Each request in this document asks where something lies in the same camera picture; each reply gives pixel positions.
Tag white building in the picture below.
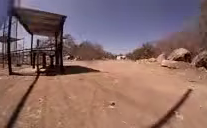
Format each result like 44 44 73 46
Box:
115 54 127 61

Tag row of dry bushes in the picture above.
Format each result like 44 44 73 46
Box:
62 33 117 61

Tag reddish-brown dirt ground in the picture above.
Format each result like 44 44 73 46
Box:
0 59 207 128

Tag small pale boulder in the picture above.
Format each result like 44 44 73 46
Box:
156 53 168 65

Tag flat pale rock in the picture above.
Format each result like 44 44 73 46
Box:
160 59 181 70

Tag brushy slope with bushes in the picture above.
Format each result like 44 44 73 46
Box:
125 29 205 61

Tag shelter with metal roof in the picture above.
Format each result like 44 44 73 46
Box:
5 6 68 76

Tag metal railing fence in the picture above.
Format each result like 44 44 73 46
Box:
0 48 57 66

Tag small distant shelter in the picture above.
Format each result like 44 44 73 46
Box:
0 34 24 66

